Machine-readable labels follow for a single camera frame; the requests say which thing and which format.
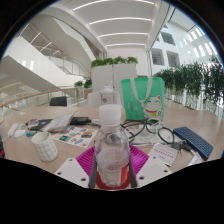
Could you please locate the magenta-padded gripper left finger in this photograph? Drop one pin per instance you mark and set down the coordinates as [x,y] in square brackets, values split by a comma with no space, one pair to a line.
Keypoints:
[71,171]

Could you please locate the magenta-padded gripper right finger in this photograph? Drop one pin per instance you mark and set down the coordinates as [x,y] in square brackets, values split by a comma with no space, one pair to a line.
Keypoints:
[151,170]

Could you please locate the clear plastic water bottle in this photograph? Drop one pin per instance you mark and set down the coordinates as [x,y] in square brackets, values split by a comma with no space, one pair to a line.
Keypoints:
[111,160]

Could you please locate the white printed card packet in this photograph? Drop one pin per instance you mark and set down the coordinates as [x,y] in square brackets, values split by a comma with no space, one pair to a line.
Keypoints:
[163,154]

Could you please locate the colourful sticker sheet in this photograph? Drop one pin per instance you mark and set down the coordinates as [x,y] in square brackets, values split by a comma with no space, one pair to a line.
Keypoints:
[76,136]

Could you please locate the white grid-pattern mug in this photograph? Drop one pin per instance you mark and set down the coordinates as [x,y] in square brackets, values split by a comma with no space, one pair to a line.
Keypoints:
[45,146]

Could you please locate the bunch of metal keys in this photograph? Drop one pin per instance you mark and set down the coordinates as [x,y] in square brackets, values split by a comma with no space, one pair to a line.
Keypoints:
[181,145]

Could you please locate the small clear plastic packet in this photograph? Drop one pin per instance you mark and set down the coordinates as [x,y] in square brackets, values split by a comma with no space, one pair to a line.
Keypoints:
[196,160]

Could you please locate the open white booklet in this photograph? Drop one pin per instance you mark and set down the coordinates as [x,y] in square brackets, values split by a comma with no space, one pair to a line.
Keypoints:
[60,122]

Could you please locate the dark blue keyboard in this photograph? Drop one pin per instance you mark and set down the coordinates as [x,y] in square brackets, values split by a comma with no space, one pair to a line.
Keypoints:
[193,141]

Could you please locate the small black box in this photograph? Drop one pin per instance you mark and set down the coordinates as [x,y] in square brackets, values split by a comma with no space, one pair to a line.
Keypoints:
[80,120]

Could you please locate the small green blue packet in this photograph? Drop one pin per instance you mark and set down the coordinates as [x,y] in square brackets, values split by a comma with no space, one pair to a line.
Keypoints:
[31,133]

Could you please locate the black flat case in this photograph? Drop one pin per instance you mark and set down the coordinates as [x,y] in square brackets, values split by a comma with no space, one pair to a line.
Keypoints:
[38,124]

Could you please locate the green tote bag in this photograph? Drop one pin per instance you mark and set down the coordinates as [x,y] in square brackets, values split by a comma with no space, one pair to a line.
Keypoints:
[138,100]

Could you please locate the black chair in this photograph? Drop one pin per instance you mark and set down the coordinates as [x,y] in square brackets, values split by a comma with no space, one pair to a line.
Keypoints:
[58,101]

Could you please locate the white chair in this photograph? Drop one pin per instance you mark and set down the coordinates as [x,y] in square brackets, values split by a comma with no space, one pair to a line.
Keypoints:
[93,99]

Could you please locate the tall clear white-lidded bottle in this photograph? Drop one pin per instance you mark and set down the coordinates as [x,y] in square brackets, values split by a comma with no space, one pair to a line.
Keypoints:
[107,96]

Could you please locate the low planter with plants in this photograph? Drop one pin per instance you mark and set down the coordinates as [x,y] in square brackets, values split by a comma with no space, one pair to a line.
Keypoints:
[83,84]

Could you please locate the long green plant hedge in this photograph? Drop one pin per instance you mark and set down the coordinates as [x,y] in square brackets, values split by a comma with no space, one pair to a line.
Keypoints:
[193,80]

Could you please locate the white cabinet with plants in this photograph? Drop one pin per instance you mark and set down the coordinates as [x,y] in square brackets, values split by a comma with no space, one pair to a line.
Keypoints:
[113,75]

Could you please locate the ceiling light strips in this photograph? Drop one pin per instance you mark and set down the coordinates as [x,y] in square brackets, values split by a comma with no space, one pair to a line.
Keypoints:
[123,23]

